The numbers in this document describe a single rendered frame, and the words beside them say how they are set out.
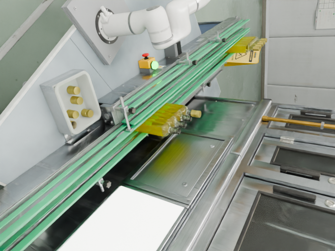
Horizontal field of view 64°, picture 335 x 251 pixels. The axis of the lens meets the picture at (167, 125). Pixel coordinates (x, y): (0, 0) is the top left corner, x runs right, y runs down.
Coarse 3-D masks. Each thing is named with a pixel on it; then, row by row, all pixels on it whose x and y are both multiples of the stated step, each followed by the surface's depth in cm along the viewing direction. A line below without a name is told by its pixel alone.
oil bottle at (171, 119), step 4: (152, 116) 133; (156, 116) 132; (160, 116) 131; (164, 116) 131; (168, 116) 130; (172, 116) 129; (160, 120) 129; (164, 120) 128; (168, 120) 127; (172, 120) 127; (176, 120) 128; (172, 124) 127
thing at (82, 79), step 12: (84, 72) 109; (60, 84) 101; (72, 84) 114; (84, 84) 114; (60, 96) 110; (84, 96) 118; (72, 108) 116; (84, 108) 121; (96, 108) 119; (72, 120) 117; (84, 120) 118; (96, 120) 119; (72, 132) 109
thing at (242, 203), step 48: (144, 144) 147; (240, 144) 128; (288, 144) 128; (96, 192) 120; (240, 192) 107; (288, 192) 102; (48, 240) 101; (192, 240) 88; (240, 240) 89; (288, 240) 87
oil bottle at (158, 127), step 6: (150, 120) 129; (156, 120) 128; (144, 126) 128; (150, 126) 126; (156, 126) 124; (162, 126) 123; (168, 126) 123; (144, 132) 131; (150, 132) 128; (156, 132) 126; (162, 132) 124; (168, 132) 124
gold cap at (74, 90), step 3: (69, 87) 111; (72, 87) 111; (75, 87) 110; (78, 87) 111; (69, 90) 111; (72, 90) 110; (75, 90) 110; (78, 90) 111; (69, 93) 112; (72, 93) 111; (75, 93) 110; (78, 93) 112
